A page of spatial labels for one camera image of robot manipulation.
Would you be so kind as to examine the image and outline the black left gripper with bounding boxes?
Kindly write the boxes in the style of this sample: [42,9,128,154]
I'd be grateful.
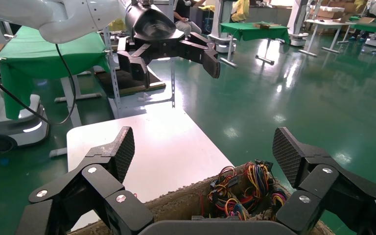
[117,3,221,90]

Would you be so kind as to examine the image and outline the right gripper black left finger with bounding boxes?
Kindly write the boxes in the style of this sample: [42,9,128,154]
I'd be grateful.
[14,126,155,235]

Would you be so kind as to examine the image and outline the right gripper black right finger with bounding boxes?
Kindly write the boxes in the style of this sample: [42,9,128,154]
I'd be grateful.
[271,127,376,235]

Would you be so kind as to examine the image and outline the multicolour wire harness bundle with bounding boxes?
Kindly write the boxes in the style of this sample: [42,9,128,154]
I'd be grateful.
[207,160,288,222]

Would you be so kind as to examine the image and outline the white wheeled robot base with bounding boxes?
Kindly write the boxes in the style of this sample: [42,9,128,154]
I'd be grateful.
[0,93,50,154]

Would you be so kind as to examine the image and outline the black mat with wooden edge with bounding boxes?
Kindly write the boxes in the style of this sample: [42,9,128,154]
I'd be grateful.
[95,69,166,98]

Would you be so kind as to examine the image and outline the grey metal shelf rack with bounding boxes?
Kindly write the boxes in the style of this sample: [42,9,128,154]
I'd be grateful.
[103,25,176,119]

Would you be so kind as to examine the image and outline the white robot with round base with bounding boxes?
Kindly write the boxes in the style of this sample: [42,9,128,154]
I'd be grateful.
[207,0,238,53]
[286,0,316,47]

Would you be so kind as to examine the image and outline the yellow clothed person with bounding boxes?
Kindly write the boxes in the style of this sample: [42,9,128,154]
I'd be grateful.
[231,0,251,23]

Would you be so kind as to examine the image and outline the green clothed table with boxes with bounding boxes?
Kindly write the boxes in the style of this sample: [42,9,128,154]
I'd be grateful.
[219,21,291,69]

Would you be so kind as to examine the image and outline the flat cardboard box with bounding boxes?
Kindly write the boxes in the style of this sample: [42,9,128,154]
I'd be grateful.
[253,22,282,30]

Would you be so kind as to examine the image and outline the table with green cloth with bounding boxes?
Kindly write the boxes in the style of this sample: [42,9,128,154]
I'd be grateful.
[0,25,112,120]

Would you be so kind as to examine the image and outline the white table with metal legs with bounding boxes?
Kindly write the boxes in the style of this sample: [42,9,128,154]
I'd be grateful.
[299,19,356,58]

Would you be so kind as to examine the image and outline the stacked cardboard boxes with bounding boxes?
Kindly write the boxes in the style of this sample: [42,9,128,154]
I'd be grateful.
[315,1,359,20]

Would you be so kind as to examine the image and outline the black cable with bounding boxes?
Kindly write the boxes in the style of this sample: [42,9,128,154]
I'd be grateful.
[0,44,77,126]

